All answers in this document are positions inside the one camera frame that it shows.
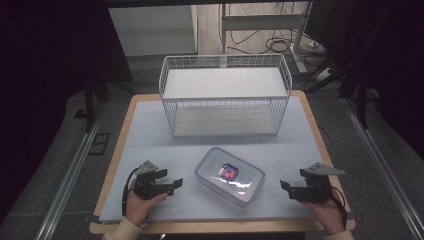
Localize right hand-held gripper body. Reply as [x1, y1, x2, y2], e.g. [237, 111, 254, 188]
[287, 161, 347, 204]

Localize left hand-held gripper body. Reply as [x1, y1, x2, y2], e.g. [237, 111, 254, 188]
[133, 159, 175, 201]

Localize person's left hand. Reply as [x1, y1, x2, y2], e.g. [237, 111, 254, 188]
[124, 179, 169, 228]

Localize person's right hand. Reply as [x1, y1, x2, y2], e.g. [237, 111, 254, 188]
[299, 186, 347, 236]

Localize light blue table mat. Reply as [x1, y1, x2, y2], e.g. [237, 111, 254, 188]
[98, 96, 335, 224]

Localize clear plastic food container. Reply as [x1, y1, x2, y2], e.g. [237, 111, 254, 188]
[194, 146, 266, 206]

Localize black metal stand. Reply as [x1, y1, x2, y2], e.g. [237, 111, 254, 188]
[81, 74, 113, 134]
[305, 58, 381, 130]

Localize white power strip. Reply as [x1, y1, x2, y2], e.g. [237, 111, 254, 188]
[314, 67, 334, 83]

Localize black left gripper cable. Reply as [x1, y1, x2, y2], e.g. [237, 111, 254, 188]
[121, 166, 141, 218]

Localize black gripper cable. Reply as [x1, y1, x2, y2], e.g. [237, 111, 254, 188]
[329, 185, 348, 229]
[121, 166, 141, 218]

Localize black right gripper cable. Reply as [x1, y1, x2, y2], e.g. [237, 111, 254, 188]
[329, 185, 348, 229]

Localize aluminium floor rail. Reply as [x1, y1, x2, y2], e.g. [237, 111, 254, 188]
[34, 101, 108, 240]
[339, 97, 424, 240]

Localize white wire basket rack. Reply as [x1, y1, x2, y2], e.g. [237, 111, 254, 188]
[158, 53, 294, 138]

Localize black floor cables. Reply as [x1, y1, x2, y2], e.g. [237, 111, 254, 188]
[228, 29, 328, 68]

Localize white metal desk frame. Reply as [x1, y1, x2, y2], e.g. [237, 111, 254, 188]
[219, 1, 314, 75]

